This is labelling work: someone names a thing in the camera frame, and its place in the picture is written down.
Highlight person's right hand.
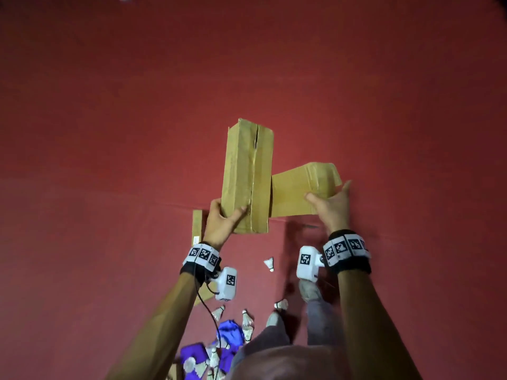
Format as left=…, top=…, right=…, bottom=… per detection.
left=305, top=179, right=353, bottom=237

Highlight blue cloth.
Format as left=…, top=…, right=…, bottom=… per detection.
left=213, top=319, right=246, bottom=355

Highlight black wristband with marker tiles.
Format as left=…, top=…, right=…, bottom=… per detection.
left=322, top=229, right=372, bottom=276
left=180, top=242, right=222, bottom=288

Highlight person's left hand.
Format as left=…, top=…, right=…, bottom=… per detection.
left=202, top=197, right=249, bottom=251

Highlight person's grey trousers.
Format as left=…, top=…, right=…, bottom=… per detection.
left=237, top=298, right=345, bottom=353

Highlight person's right forearm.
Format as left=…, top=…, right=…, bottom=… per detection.
left=337, top=269, right=423, bottom=380

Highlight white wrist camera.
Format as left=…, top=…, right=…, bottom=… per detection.
left=296, top=245, right=325, bottom=283
left=213, top=266, right=238, bottom=302

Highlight black cable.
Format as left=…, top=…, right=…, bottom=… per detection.
left=194, top=269, right=222, bottom=349

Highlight person's right shoe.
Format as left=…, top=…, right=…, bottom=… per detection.
left=298, top=278, right=322, bottom=304

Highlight purple cloth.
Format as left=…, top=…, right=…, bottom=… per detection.
left=179, top=342, right=240, bottom=380

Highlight person's pale shirt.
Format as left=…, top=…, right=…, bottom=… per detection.
left=229, top=345, right=349, bottom=380

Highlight person's left forearm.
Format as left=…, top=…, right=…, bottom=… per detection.
left=107, top=272, right=199, bottom=380

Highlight white shuttlecocks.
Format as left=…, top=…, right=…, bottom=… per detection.
left=182, top=256, right=290, bottom=380

